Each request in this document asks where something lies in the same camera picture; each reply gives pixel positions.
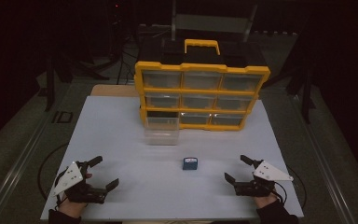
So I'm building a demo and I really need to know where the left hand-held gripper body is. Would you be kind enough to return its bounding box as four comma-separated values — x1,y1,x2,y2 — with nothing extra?
50,160,107,204

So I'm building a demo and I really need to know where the person's left hand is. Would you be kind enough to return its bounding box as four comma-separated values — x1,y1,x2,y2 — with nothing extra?
57,192,88,219

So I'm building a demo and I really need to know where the clear plastic drawer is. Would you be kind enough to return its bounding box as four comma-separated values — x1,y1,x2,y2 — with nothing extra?
143,116,182,147

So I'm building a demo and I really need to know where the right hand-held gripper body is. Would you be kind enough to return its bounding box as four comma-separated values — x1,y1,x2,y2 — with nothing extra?
233,159,295,198

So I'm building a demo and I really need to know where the person's right hand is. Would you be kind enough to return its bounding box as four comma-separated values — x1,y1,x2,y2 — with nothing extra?
254,192,282,210

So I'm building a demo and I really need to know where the black tripod stand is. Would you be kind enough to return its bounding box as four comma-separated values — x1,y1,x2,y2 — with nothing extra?
260,18,318,125
44,18,138,113

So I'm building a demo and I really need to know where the black cable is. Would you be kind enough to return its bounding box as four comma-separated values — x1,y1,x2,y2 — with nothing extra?
286,167,309,210
36,142,70,202

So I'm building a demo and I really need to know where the small blue box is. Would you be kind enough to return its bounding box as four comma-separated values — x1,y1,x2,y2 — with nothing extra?
182,156,200,172

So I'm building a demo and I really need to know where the yellow black drawer organizer cabinet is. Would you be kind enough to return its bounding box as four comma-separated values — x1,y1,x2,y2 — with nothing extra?
133,38,271,133

